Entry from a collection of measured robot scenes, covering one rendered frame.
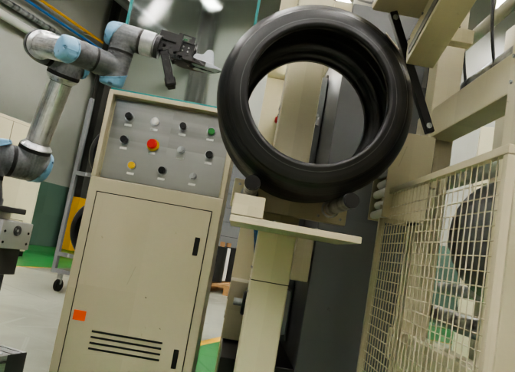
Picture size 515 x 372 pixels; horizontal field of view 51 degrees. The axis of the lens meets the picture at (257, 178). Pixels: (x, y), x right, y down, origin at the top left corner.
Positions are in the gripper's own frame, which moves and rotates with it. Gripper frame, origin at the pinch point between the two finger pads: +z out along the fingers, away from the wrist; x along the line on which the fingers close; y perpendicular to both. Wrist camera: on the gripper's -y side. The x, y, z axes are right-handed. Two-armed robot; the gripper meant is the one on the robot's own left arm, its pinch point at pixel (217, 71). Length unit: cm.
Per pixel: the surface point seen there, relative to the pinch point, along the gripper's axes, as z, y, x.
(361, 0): 43, 77, 77
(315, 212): 44, -29, 24
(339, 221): 52, -30, 24
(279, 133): 24.0, -6.7, 26.2
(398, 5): 51, 47, 18
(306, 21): 21.6, 18.2, -12.2
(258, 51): 11.0, 5.7, -12.3
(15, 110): -483, 82, 926
